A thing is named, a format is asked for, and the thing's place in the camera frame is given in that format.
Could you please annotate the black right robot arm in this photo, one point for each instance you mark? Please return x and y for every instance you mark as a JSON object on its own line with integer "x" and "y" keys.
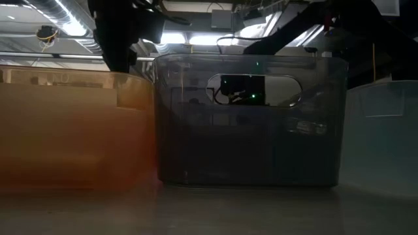
{"x": 310, "y": 23}

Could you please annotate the silver spiral ceiling duct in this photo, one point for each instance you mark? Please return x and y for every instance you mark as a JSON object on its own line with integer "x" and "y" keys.
{"x": 72, "y": 26}

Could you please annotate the small black ceiling fixture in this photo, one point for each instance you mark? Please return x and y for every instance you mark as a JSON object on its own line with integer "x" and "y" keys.
{"x": 310, "y": 50}

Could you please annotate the ceiling light panel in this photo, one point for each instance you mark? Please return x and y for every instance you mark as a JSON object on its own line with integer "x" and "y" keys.
{"x": 173, "y": 38}
{"x": 209, "y": 40}

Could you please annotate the grey ceiling junction box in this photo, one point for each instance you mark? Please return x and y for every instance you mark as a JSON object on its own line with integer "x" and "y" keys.
{"x": 221, "y": 19}

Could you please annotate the long ceiling light bar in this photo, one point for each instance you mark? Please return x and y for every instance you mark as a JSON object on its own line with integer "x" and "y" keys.
{"x": 49, "y": 56}

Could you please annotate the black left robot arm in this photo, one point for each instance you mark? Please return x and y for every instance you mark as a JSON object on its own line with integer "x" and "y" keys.
{"x": 111, "y": 16}

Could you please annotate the clear plastic bin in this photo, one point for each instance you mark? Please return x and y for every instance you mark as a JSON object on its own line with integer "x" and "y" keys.
{"x": 385, "y": 147}

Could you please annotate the orange translucent plastic bin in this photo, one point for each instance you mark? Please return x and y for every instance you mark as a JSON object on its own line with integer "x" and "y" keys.
{"x": 65, "y": 137}

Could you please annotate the smoke grey plastic bin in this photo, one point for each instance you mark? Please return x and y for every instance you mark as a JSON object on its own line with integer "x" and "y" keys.
{"x": 245, "y": 150}

